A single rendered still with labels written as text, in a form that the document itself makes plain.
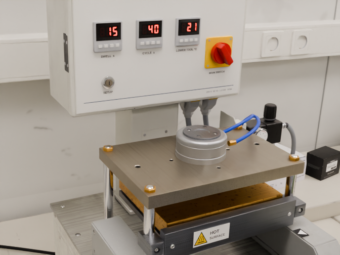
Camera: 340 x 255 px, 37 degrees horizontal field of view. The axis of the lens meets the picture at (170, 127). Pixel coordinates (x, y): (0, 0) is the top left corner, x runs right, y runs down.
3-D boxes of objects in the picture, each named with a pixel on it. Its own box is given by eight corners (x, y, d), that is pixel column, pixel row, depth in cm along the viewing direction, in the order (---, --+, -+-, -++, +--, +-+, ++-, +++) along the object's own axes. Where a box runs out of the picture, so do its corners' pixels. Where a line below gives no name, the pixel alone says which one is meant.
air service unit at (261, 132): (219, 176, 104) (224, 107, 99) (275, 163, 111) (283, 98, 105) (234, 186, 100) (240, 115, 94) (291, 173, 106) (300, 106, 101)
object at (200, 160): (86, 182, 89) (84, 112, 85) (231, 153, 103) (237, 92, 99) (146, 255, 69) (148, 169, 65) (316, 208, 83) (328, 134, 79)
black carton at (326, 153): (303, 173, 148) (306, 152, 146) (322, 166, 153) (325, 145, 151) (320, 181, 144) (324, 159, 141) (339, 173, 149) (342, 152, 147)
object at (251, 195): (118, 195, 85) (118, 143, 82) (227, 172, 95) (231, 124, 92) (166, 249, 71) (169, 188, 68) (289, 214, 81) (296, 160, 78)
